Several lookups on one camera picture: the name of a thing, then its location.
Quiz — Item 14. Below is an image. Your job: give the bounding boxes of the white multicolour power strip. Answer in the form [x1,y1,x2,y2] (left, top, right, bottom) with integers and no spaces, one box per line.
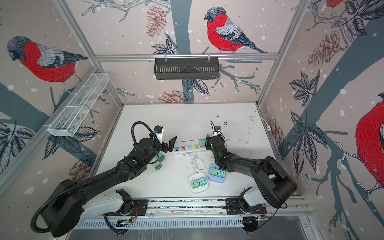
[172,140,207,155]

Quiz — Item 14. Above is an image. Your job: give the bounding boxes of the teal plug adapter cluster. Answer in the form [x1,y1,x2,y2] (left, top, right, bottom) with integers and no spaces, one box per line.
[199,178,208,186]
[158,153,165,162]

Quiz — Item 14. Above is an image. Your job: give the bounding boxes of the green plug adapter low cluster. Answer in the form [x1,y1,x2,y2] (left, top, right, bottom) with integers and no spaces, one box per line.
[153,162,162,171]

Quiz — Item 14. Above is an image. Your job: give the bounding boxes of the blue square socket cube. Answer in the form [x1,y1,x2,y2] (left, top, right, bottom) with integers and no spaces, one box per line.
[208,163,226,183]

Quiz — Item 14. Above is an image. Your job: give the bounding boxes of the white square socket cube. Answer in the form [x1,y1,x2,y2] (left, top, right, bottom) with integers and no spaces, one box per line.
[188,172,209,194]

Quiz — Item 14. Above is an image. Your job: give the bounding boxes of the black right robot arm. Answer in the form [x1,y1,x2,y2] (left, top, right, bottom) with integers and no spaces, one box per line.
[206,135,298,209]

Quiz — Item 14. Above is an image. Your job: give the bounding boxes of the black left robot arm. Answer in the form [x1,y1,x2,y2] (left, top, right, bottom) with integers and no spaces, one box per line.
[31,136,177,237]

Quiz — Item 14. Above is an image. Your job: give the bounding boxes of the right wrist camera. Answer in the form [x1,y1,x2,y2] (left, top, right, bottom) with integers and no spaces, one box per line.
[210,121,221,136]

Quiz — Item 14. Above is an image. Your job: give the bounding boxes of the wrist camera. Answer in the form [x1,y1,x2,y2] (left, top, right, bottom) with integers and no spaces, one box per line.
[154,125,164,143]
[210,121,221,136]

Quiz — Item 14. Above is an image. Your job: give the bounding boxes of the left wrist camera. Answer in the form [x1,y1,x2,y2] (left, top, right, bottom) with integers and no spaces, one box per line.
[154,125,164,143]

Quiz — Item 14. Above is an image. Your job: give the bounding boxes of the white cube socket cable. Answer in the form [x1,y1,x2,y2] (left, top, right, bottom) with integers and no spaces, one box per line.
[185,152,207,174]

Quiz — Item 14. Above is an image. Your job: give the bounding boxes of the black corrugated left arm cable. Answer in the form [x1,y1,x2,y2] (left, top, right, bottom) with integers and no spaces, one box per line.
[29,120,160,234]

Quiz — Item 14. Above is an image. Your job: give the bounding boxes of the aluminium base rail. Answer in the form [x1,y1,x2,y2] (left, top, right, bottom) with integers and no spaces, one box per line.
[61,196,313,218]

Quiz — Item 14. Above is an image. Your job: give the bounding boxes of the black wire basket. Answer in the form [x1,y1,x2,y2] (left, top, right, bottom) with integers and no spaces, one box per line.
[154,58,220,80]

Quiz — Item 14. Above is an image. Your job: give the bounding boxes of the white mesh wall shelf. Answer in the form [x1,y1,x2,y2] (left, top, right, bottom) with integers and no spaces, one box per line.
[48,73,110,137]

